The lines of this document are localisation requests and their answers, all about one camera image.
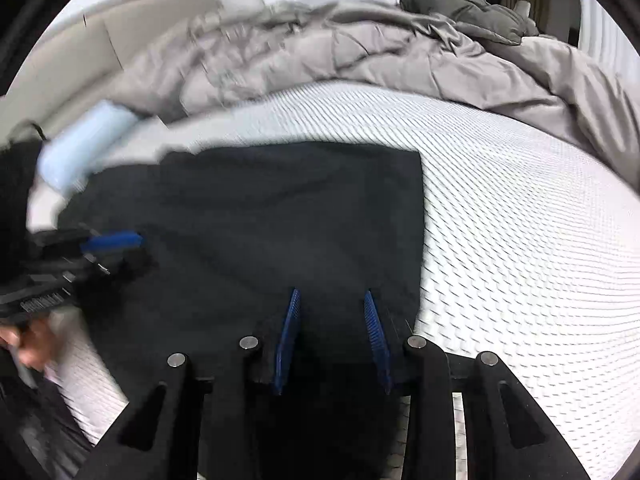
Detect black pants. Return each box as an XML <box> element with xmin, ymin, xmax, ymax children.
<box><xmin>54</xmin><ymin>140</ymin><xmax>426</xmax><ymax>480</ymax></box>

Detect person's left hand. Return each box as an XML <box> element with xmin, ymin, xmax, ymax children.
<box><xmin>1</xmin><ymin>318</ymin><xmax>60</xmax><ymax>372</ymax></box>

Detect light blue pillow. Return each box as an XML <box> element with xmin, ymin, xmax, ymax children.
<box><xmin>37</xmin><ymin>100</ymin><xmax>143</xmax><ymax>194</ymax></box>

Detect white honeycomb mattress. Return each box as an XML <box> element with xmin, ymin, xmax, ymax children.
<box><xmin>24</xmin><ymin>79</ymin><xmax>640</xmax><ymax>480</ymax></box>

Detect beige headboard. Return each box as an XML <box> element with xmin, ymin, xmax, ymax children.
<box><xmin>1</xmin><ymin>0</ymin><xmax>220</xmax><ymax>143</ymax></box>

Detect grey crumpled duvet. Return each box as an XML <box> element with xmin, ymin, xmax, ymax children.
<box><xmin>108</xmin><ymin>2</ymin><xmax>639</xmax><ymax>186</ymax></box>

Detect dark grey pillow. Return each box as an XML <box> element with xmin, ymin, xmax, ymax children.
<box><xmin>399</xmin><ymin>0</ymin><xmax>539</xmax><ymax>46</ymax></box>

